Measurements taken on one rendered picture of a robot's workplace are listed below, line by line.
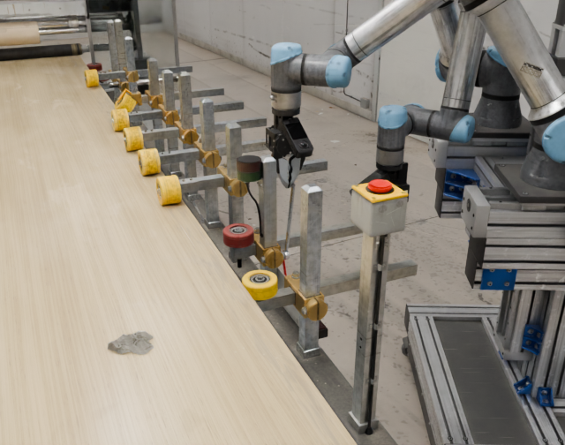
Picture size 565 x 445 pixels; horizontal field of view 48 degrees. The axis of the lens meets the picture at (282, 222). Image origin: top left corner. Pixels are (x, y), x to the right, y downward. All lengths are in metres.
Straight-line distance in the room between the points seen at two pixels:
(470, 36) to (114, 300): 1.09
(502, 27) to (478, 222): 0.48
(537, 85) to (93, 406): 1.09
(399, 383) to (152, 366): 1.53
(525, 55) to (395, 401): 1.46
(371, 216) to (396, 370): 1.64
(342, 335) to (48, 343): 1.72
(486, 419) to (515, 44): 1.21
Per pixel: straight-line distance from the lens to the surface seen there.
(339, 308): 2.97
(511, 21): 1.45
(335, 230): 1.75
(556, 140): 1.49
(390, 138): 1.71
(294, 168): 1.64
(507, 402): 2.27
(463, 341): 2.50
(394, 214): 1.07
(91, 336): 1.30
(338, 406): 1.40
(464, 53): 1.75
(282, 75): 1.55
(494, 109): 2.10
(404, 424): 2.42
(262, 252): 1.62
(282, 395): 1.12
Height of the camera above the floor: 1.63
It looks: 26 degrees down
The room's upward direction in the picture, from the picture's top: straight up
